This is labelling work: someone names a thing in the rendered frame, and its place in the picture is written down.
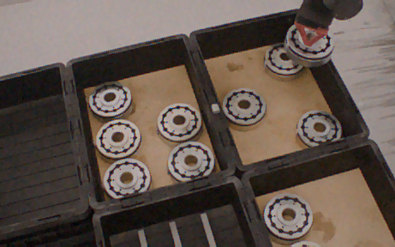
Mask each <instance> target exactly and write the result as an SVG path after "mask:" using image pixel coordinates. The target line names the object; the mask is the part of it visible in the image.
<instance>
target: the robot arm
mask: <svg viewBox="0 0 395 247"><path fill-rule="evenodd" d="M362 7H363V1H362V0H303V1H302V5H301V6H300V7H299V10H298V12H297V14H296V20H295V25H296V28H297V31H298V32H299V33H300V34H301V36H302V42H303V44H304V45H305V46H308V47H310V46H312V45H314V43H316V42H317V41H319V40H320V39H321V38H324V37H325V36H327V33H328V31H329V30H330V28H329V26H330V25H331V24H332V22H333V19H334V18H335V19H336V20H338V21H347V20H349V19H350V18H353V17H354V16H356V15H358V14H359V12H361V10H362ZM305 28H307V29H311V30H313V31H314V32H316V35H315V36H314V37H313V38H312V39H311V40H310V41H308V39H307V36H306V33H305Z"/></svg>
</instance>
